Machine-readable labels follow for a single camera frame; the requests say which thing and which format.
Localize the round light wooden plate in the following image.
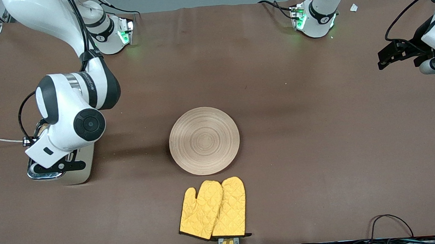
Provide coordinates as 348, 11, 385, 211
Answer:
167, 105, 243, 178

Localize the beige and chrome toaster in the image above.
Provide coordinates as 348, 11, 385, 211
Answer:
23, 115, 99, 188

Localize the yellow quilted oven mitt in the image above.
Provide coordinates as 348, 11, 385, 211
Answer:
175, 179, 227, 243
208, 176, 252, 240

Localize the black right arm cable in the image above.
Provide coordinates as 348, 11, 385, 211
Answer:
10, 0, 105, 144

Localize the black left base cable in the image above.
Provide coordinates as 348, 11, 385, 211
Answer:
258, 0, 296, 23

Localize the black base cable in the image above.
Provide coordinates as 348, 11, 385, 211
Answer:
96, 0, 142, 32
258, 0, 296, 23

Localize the black looped cable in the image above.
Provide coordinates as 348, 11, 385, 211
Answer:
368, 212, 416, 241

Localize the black right base cable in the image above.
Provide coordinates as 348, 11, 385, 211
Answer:
96, 0, 142, 32

